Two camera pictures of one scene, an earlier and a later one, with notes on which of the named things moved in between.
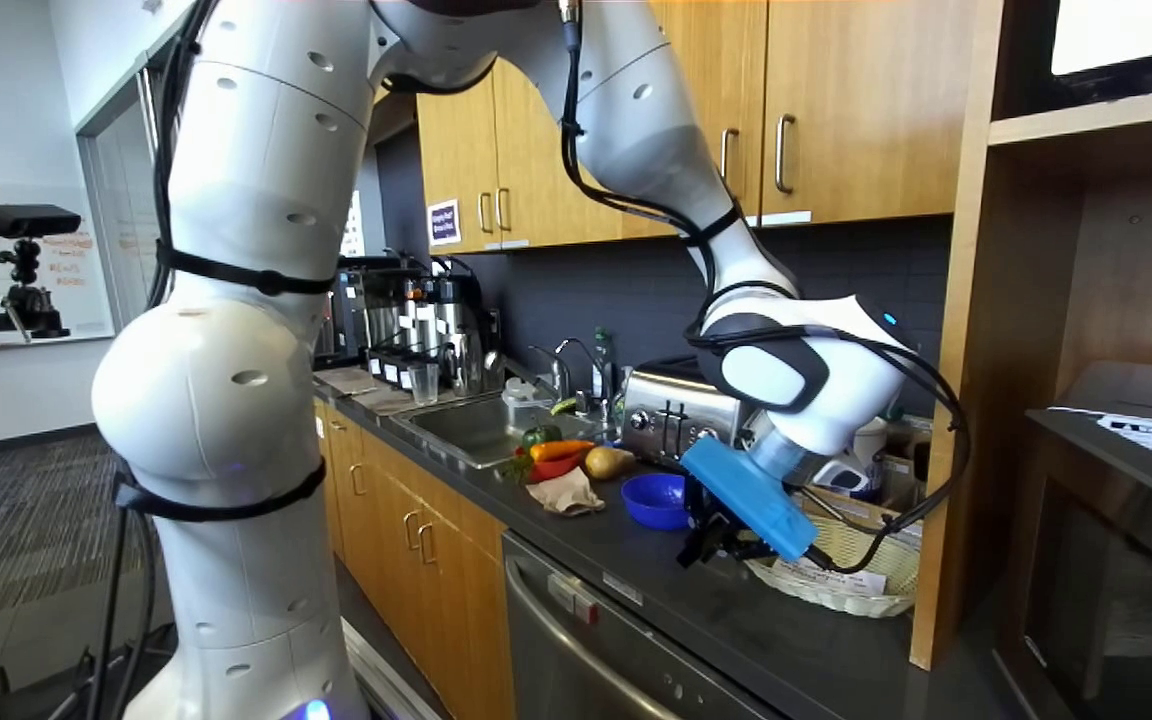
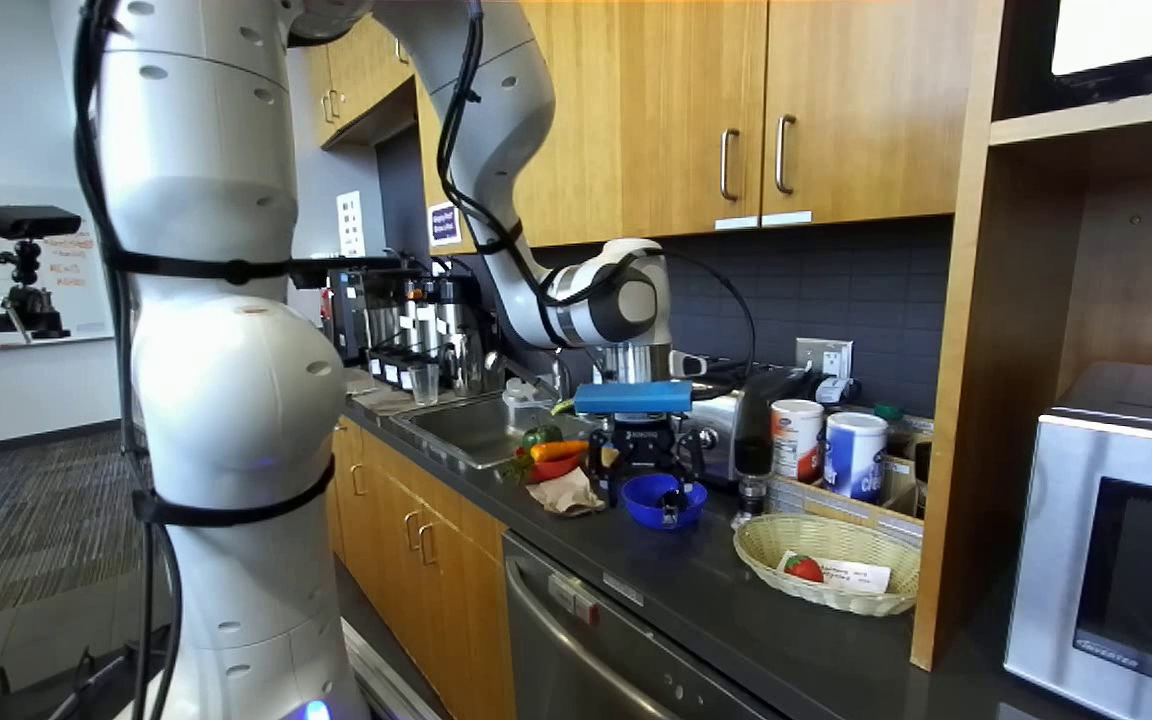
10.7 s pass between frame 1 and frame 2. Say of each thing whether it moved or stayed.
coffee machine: stayed
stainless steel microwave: stayed
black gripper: moved
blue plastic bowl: stayed
